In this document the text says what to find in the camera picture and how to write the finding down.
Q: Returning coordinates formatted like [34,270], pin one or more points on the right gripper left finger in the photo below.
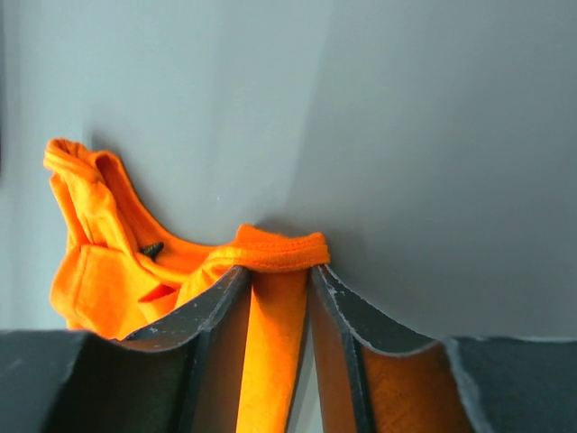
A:
[182,373]

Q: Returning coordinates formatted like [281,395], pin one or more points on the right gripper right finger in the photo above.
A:
[376,375]

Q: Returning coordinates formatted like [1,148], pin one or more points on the orange t shirt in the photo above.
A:
[123,271]

